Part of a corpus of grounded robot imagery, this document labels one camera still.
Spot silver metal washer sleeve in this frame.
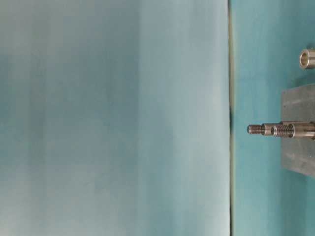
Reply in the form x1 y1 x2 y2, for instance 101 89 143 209
299 49 315 69

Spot far threaded steel shaft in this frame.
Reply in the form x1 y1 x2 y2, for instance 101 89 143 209
247 122 282 136

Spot threaded steel shaft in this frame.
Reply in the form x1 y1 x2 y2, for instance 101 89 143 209
247 122 282 136
271 123 315 140

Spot near threaded steel shaft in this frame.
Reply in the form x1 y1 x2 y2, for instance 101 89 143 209
271 123 315 140

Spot grey metal base plate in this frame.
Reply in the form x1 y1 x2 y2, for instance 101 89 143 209
281 84 315 177

